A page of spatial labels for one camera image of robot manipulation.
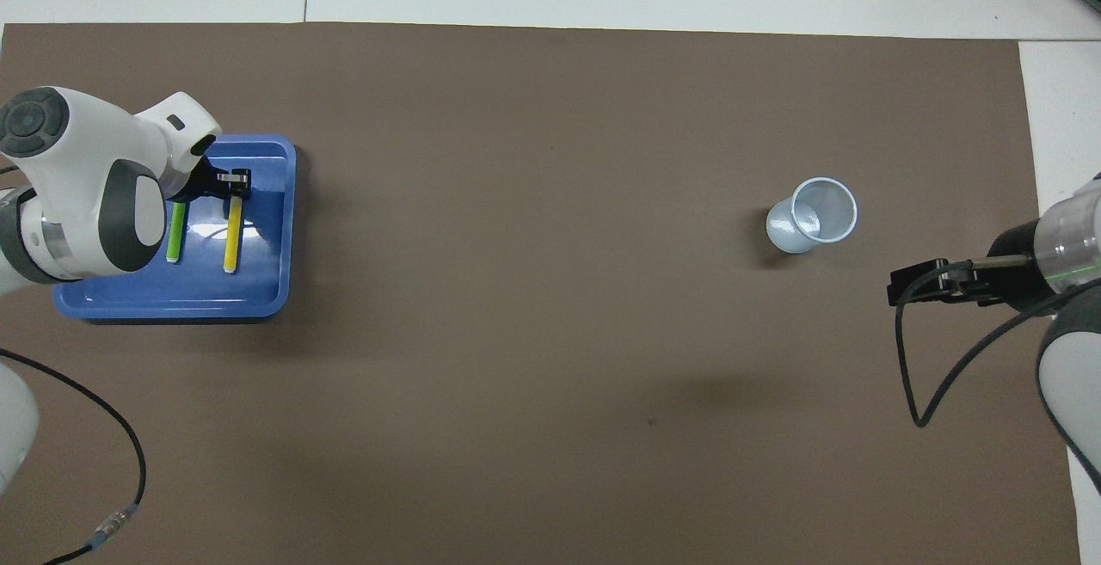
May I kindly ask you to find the translucent plastic cup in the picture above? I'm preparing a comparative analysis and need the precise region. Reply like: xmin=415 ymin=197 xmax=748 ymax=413
xmin=766 ymin=176 xmax=859 ymax=255

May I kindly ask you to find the green marker pen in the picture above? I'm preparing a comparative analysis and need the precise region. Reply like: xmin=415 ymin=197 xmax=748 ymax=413
xmin=166 ymin=201 xmax=189 ymax=264

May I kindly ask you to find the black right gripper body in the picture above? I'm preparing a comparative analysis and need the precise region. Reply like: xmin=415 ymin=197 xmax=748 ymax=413
xmin=944 ymin=221 xmax=1049 ymax=316

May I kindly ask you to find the blue plastic tray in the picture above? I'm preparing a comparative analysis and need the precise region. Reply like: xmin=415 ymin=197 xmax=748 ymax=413
xmin=53 ymin=134 xmax=298 ymax=322

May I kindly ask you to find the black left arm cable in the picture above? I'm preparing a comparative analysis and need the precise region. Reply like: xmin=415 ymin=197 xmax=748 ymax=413
xmin=0 ymin=348 xmax=147 ymax=565

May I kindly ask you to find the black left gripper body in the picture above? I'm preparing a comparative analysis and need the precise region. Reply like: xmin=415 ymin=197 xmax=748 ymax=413
xmin=175 ymin=159 xmax=226 ymax=203

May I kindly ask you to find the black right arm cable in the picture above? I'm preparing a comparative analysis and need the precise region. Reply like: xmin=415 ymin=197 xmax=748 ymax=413
xmin=895 ymin=257 xmax=1101 ymax=428

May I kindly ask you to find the yellow marker pen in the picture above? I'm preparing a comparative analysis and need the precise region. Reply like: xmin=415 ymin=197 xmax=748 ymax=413
xmin=223 ymin=195 xmax=245 ymax=274

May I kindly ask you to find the brown table mat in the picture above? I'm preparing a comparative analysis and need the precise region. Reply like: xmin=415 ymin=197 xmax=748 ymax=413
xmin=0 ymin=21 xmax=1083 ymax=565

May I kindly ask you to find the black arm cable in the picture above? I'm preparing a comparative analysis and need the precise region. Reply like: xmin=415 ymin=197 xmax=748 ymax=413
xmin=895 ymin=257 xmax=1101 ymax=428
xmin=0 ymin=348 xmax=147 ymax=565

